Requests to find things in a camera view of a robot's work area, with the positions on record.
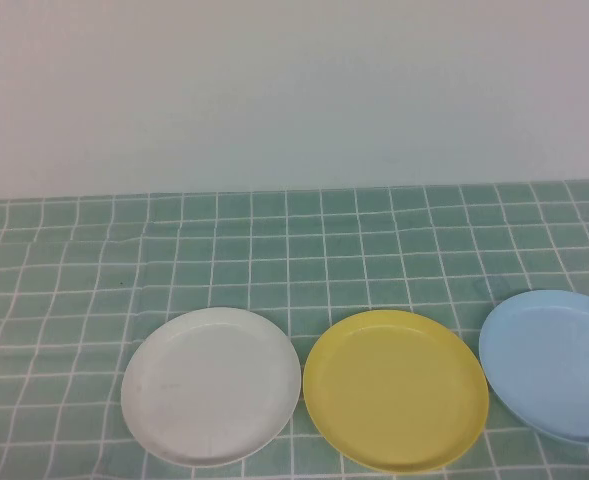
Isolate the green white checked tablecloth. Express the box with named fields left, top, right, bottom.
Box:
left=0, top=180, right=589, bottom=480

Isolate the light blue round plate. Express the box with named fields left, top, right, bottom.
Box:
left=477, top=290, right=589, bottom=445

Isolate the white round plate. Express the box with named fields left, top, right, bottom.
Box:
left=120, top=305, right=303, bottom=470

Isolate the yellow round plate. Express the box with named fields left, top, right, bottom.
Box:
left=302, top=308, right=490, bottom=474

